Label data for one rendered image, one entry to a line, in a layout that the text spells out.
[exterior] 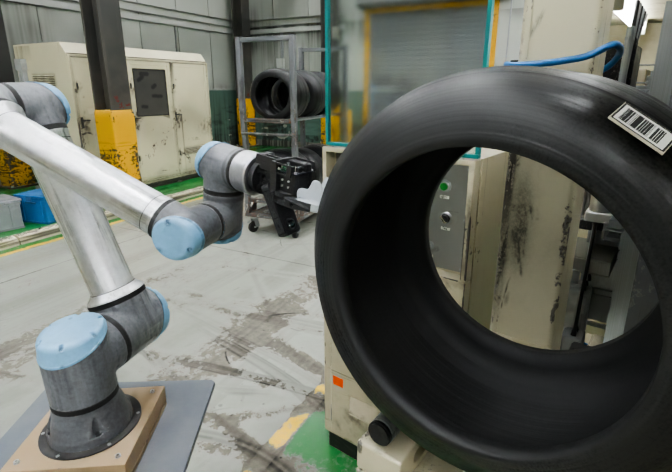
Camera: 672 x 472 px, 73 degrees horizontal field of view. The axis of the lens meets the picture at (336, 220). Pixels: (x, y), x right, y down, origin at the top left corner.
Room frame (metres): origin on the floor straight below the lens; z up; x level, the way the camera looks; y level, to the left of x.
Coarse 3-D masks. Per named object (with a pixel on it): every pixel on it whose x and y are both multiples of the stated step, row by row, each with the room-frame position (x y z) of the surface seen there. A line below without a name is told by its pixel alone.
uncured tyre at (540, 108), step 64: (384, 128) 0.62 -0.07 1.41; (448, 128) 0.56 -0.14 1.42; (512, 128) 0.51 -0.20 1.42; (576, 128) 0.48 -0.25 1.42; (384, 192) 0.89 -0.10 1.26; (640, 192) 0.44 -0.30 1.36; (320, 256) 0.68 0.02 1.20; (384, 256) 0.89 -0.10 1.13; (384, 320) 0.81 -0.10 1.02; (448, 320) 0.84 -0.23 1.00; (384, 384) 0.61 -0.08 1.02; (448, 384) 0.74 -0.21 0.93; (512, 384) 0.74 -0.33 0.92; (576, 384) 0.69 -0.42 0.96; (640, 384) 0.62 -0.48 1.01; (448, 448) 0.54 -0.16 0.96; (512, 448) 0.50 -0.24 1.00; (576, 448) 0.45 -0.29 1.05; (640, 448) 0.41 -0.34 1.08
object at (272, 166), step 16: (256, 160) 0.92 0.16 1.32; (272, 160) 0.87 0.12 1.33; (288, 160) 0.90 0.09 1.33; (304, 160) 0.91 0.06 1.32; (256, 176) 0.91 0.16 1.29; (272, 176) 0.87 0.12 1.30; (288, 176) 0.84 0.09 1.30; (304, 176) 0.88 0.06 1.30; (272, 192) 0.88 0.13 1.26; (288, 192) 0.86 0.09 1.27
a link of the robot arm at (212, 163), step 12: (216, 144) 1.00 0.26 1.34; (228, 144) 1.01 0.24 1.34; (204, 156) 0.98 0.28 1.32; (216, 156) 0.96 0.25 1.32; (228, 156) 0.95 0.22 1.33; (204, 168) 0.98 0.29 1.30; (216, 168) 0.95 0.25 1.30; (228, 168) 0.93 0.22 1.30; (204, 180) 0.98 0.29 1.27; (216, 180) 0.96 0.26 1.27; (228, 180) 0.94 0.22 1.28; (228, 192) 0.97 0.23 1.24
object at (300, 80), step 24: (240, 48) 4.54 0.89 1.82; (312, 48) 5.62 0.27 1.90; (240, 72) 4.53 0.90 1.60; (264, 72) 4.56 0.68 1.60; (288, 72) 4.51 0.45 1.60; (312, 72) 5.28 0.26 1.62; (240, 96) 4.54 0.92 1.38; (264, 96) 4.86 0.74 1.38; (288, 96) 5.22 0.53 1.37; (312, 96) 4.80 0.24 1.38; (240, 120) 4.54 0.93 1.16; (264, 120) 4.43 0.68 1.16; (288, 120) 4.33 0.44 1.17; (312, 144) 5.34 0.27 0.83; (264, 216) 4.45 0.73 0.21
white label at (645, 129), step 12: (624, 108) 0.47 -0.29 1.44; (612, 120) 0.46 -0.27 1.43; (624, 120) 0.46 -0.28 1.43; (636, 120) 0.46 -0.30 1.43; (648, 120) 0.47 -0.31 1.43; (636, 132) 0.45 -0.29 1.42; (648, 132) 0.45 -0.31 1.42; (660, 132) 0.45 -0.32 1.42; (648, 144) 0.44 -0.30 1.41; (660, 144) 0.44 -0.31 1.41
